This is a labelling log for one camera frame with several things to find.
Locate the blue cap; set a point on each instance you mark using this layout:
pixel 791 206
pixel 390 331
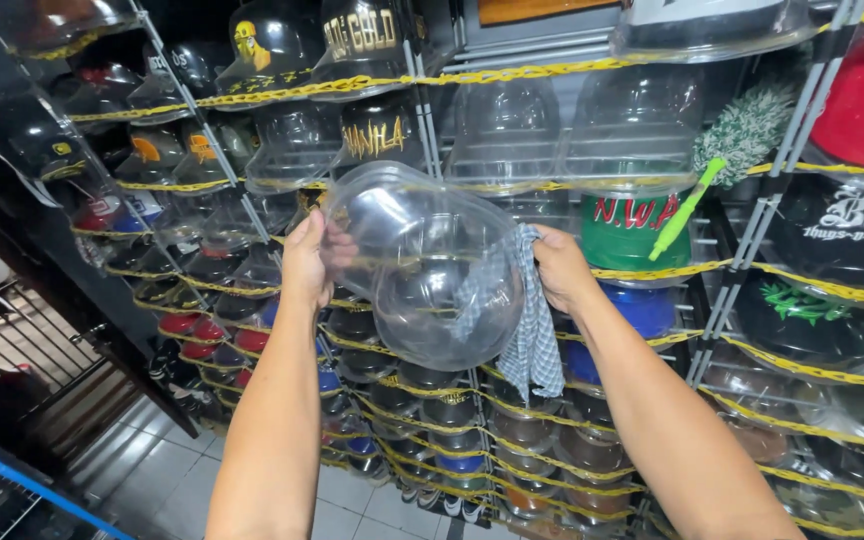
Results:
pixel 646 311

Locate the person's left hand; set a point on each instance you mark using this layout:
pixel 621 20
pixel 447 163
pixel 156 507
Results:
pixel 304 262

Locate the black cap gold script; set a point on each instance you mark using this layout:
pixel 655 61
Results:
pixel 379 135

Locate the brown framed board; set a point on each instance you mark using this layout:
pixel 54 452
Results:
pixel 537 9

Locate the metal bar gate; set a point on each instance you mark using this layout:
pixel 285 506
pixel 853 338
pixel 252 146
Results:
pixel 34 352

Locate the person's right hand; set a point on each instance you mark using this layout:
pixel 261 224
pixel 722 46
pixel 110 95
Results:
pixel 567 270

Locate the black cap yellow figure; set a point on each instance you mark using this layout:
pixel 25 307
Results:
pixel 267 45

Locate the white cap in clear case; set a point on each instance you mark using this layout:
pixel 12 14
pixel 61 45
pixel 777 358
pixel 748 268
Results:
pixel 709 26

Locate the black cap white lettering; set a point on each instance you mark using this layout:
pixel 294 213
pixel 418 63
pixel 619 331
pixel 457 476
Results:
pixel 852 232

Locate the black cap gold block lettering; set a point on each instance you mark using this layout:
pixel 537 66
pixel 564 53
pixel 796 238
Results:
pixel 364 37

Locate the black cap green print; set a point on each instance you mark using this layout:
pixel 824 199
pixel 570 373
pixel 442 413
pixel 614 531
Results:
pixel 799 315

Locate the green cap red lettering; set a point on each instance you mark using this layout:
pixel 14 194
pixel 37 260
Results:
pixel 627 232

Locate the checkered grey cloth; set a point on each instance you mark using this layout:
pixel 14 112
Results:
pixel 533 345

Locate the empty clear cap case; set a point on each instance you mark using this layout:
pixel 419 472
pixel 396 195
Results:
pixel 507 135
pixel 293 146
pixel 634 127

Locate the clear plastic cap case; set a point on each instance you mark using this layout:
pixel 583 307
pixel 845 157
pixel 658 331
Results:
pixel 424 255

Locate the green microfibre duster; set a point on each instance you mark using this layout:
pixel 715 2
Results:
pixel 743 131

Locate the blue metal bar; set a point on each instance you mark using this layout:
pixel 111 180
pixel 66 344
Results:
pixel 34 487

